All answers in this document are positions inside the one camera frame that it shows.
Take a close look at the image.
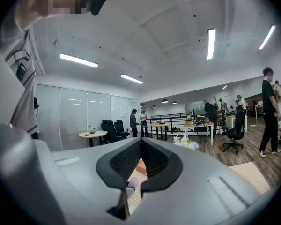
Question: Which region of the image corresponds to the wooden-top white table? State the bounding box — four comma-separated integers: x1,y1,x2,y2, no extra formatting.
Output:
225,114,248,134
184,121,214,146

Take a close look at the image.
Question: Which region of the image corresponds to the black metal railing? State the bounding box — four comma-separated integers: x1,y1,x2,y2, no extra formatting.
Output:
146,109,225,135

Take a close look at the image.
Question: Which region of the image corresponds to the person's head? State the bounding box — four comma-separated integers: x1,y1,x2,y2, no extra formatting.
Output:
15,0,94,30

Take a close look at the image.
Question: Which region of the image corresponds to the person's grey shirt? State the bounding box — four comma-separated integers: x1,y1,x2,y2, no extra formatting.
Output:
0,13,39,140

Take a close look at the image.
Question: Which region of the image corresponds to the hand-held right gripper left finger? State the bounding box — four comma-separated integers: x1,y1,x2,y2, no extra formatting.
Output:
36,137,141,225

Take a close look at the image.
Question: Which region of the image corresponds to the round wooden table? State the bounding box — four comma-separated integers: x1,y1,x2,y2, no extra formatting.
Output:
150,122,171,140

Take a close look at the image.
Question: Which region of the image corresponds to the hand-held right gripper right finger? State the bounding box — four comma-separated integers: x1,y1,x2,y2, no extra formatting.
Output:
130,137,263,225

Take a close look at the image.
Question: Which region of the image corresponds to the brown coat rack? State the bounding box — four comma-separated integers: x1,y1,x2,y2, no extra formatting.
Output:
212,94,220,112

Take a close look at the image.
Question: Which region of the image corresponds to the white desk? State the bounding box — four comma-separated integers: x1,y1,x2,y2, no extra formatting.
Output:
255,103,264,119

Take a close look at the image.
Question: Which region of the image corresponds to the orange box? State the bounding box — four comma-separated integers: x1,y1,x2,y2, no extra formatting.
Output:
135,159,148,176

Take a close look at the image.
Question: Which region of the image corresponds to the black head camera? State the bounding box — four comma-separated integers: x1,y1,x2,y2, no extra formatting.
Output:
88,0,107,16

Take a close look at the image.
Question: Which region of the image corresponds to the black office chair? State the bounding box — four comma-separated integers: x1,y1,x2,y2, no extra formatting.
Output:
222,109,247,155
113,119,131,139
100,120,122,145

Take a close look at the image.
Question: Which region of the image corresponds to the round white table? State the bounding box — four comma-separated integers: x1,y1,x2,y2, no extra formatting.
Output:
78,130,108,148

